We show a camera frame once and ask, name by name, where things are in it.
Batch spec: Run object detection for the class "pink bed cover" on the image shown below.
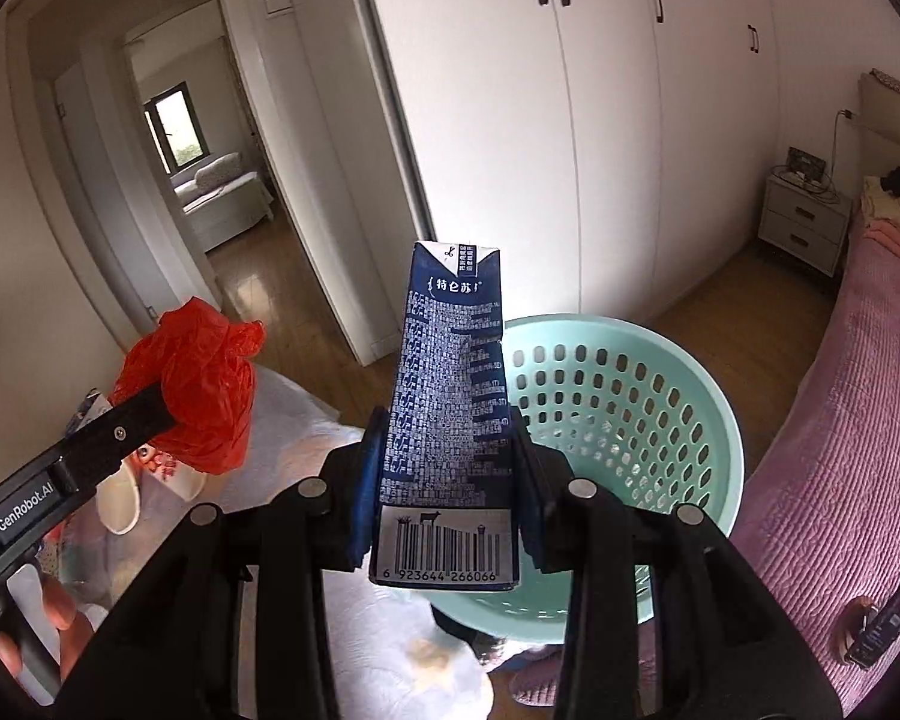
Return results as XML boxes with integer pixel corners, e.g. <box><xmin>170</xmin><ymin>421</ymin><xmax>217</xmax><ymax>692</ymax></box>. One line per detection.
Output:
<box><xmin>733</xmin><ymin>232</ymin><xmax>900</xmax><ymax>712</ymax></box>

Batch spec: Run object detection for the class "red plastic bag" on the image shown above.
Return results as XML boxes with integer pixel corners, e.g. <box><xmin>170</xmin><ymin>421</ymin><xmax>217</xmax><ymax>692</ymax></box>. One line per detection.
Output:
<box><xmin>109</xmin><ymin>298</ymin><xmax>266</xmax><ymax>475</ymax></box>

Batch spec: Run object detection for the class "beige headboard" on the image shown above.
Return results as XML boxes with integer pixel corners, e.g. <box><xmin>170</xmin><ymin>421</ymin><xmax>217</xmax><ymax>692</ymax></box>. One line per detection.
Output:
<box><xmin>857</xmin><ymin>73</ymin><xmax>900</xmax><ymax>177</ymax></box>

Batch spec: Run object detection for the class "person left hand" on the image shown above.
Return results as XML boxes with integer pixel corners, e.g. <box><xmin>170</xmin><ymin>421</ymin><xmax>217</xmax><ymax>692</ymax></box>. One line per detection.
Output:
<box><xmin>0</xmin><ymin>566</ymin><xmax>95</xmax><ymax>683</ymax></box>

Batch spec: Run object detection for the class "white wardrobe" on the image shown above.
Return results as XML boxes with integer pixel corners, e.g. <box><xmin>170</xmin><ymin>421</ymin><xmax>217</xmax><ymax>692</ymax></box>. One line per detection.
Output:
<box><xmin>368</xmin><ymin>0</ymin><xmax>777</xmax><ymax>319</ymax></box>

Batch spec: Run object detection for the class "distant white bed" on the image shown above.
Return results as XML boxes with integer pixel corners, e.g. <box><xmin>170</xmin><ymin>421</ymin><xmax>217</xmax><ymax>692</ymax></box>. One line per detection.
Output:
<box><xmin>175</xmin><ymin>151</ymin><xmax>274</xmax><ymax>252</ymax></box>

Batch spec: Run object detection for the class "mint green laundry basket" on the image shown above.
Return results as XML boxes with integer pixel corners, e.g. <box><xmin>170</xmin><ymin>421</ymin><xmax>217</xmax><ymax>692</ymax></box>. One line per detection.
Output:
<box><xmin>423</xmin><ymin>314</ymin><xmax>745</xmax><ymax>644</ymax></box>

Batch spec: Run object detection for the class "smartphone on bed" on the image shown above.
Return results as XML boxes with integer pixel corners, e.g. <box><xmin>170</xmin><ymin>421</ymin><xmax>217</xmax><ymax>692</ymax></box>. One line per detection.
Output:
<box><xmin>847</xmin><ymin>584</ymin><xmax>900</xmax><ymax>670</ymax></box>

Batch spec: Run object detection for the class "white bedside cabinet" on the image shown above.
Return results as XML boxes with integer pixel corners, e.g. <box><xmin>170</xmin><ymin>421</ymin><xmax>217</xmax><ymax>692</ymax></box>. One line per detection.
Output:
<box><xmin>758</xmin><ymin>174</ymin><xmax>852</xmax><ymax>277</ymax></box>

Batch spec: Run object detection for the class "patterned grey table cloth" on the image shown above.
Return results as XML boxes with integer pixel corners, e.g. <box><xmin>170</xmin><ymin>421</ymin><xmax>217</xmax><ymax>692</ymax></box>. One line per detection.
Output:
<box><xmin>56</xmin><ymin>369</ymin><xmax>494</xmax><ymax>718</ymax></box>

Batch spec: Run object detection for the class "dark blue milk carton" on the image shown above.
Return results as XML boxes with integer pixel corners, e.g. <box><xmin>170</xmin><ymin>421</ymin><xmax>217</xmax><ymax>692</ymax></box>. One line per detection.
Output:
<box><xmin>372</xmin><ymin>242</ymin><xmax>520</xmax><ymax>592</ymax></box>

